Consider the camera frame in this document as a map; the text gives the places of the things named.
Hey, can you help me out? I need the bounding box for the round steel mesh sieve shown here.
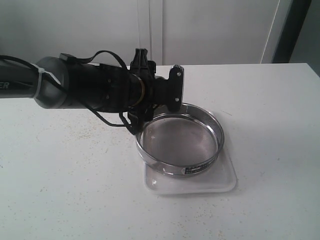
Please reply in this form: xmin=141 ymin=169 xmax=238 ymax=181
xmin=135 ymin=103 xmax=225 ymax=176

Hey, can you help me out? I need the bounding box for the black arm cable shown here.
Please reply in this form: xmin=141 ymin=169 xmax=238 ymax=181
xmin=0 ymin=49 xmax=156 ymax=136

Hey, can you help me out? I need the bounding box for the white plastic tray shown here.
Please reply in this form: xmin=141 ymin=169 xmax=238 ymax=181
xmin=130 ymin=110 xmax=238 ymax=195

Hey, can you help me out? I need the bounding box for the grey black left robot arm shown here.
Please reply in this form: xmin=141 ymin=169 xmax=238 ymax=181
xmin=0 ymin=55 xmax=184 ymax=113

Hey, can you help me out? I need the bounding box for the white cabinet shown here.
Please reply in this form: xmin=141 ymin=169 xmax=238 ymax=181
xmin=0 ymin=0 xmax=291 ymax=65

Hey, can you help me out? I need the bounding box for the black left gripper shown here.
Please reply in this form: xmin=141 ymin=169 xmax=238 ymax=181
xmin=139 ymin=65 xmax=184 ymax=112

